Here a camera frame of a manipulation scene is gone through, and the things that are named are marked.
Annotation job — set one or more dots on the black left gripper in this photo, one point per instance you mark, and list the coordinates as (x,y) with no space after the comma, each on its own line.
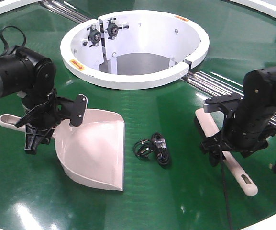
(40,121)

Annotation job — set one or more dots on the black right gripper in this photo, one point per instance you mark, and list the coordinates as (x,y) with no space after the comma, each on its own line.
(234,137)

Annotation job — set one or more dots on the pink hand brush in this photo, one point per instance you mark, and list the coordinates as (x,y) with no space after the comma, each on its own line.
(210,128)

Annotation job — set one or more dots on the pink plastic dustpan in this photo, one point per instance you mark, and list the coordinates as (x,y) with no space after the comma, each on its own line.
(92,154)

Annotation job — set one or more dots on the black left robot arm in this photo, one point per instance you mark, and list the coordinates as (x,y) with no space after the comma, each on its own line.
(32,75)

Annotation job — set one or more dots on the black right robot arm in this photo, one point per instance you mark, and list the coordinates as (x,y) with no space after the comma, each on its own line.
(246,124)

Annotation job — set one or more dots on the steel rollers right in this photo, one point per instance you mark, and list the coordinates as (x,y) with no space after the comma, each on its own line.
(214,84)

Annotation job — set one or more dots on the steel rollers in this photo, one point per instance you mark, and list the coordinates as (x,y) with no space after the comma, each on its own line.
(64,11)
(214,84)

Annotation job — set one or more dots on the black bearing block left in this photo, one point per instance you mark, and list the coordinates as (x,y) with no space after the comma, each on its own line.
(94,35)

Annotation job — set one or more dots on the black bearing block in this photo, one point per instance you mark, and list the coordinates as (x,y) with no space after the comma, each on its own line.
(94,35)
(113,29)

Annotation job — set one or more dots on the black bearing block right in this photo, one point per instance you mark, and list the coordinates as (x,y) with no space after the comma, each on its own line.
(113,29)

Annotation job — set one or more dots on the steel rollers upper left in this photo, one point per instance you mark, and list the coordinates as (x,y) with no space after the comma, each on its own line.
(64,11)

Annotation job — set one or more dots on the white outer rim left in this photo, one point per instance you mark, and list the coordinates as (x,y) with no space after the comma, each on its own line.
(8,5)

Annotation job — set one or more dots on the white rim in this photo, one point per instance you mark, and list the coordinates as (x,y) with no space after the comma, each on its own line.
(259,5)
(8,5)

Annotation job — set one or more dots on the white outer rim right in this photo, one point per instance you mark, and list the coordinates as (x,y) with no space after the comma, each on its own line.
(259,5)

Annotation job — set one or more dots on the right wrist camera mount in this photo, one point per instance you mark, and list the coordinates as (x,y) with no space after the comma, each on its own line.
(226,104)

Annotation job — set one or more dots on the white inner ring guard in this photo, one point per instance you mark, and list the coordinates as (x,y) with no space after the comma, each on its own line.
(157,49)

